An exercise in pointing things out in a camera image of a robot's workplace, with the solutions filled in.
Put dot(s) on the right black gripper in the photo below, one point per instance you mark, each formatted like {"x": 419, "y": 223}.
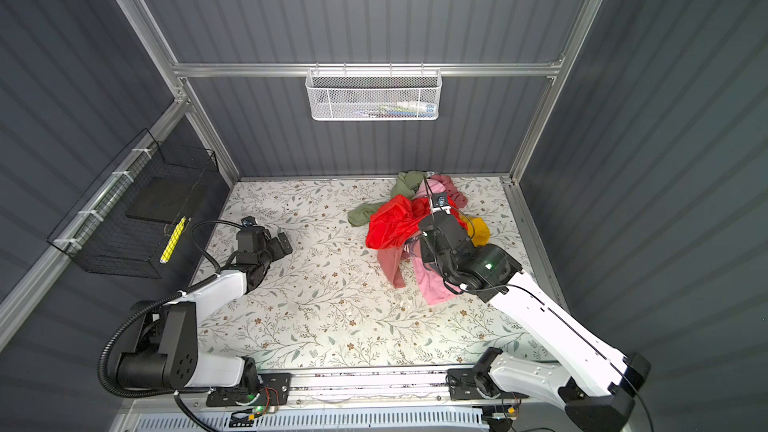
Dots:
{"x": 424, "y": 252}

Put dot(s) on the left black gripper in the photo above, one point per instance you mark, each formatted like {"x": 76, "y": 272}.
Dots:
{"x": 277, "y": 251}

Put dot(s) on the salmon cloth with grey trim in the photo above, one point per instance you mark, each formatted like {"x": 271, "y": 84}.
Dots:
{"x": 394, "y": 263}

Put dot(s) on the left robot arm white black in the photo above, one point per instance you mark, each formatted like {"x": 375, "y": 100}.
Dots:
{"x": 155, "y": 351}

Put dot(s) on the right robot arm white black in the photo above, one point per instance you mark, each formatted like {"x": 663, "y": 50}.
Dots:
{"x": 595, "y": 384}

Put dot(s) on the yellow cloth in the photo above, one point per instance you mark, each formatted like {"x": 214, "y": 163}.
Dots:
{"x": 477, "y": 229}

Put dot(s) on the light pink cloth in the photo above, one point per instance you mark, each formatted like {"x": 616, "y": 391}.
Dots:
{"x": 430, "y": 283}

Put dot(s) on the red cloth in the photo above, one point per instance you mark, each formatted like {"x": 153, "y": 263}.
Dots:
{"x": 397, "y": 221}

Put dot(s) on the maroon pink cloth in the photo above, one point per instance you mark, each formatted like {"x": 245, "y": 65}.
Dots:
{"x": 443, "y": 184}

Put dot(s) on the yellow brush in basket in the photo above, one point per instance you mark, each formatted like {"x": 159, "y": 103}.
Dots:
{"x": 169, "y": 249}

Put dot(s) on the floral patterned table mat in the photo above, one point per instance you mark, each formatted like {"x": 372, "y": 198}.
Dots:
{"x": 328, "y": 303}

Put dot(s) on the items in white basket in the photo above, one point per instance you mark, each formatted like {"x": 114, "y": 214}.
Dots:
{"x": 405, "y": 110}

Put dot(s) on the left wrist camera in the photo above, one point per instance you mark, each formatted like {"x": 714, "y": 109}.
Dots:
{"x": 249, "y": 222}

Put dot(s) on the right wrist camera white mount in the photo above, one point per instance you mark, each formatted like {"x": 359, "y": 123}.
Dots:
{"x": 439, "y": 203}

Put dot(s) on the black wire mesh basket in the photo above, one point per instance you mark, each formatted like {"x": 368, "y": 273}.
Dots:
{"x": 122, "y": 228}

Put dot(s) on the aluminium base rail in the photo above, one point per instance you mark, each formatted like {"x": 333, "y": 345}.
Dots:
{"x": 379, "y": 386}

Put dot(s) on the white wire mesh basket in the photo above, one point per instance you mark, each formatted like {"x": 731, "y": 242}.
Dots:
{"x": 333, "y": 97}

